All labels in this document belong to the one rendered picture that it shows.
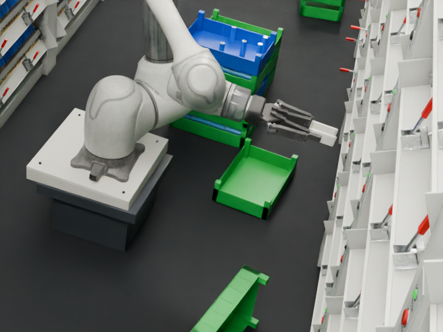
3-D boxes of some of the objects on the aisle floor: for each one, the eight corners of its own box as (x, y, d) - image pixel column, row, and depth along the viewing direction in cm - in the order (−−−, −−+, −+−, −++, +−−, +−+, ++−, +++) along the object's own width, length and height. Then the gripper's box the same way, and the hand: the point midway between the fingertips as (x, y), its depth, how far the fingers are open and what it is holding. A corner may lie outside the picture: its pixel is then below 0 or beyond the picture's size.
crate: (180, 381, 220) (189, 331, 208) (234, 312, 242) (244, 263, 230) (206, 396, 218) (217, 346, 206) (258, 325, 240) (269, 276, 227)
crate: (265, 221, 276) (270, 202, 271) (211, 199, 281) (214, 182, 276) (295, 173, 299) (298, 155, 294) (243, 154, 304) (246, 137, 299)
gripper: (249, 102, 220) (333, 132, 220) (237, 136, 208) (327, 166, 207) (257, 80, 215) (343, 109, 215) (246, 112, 203) (337, 144, 203)
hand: (322, 133), depth 211 cm, fingers open, 3 cm apart
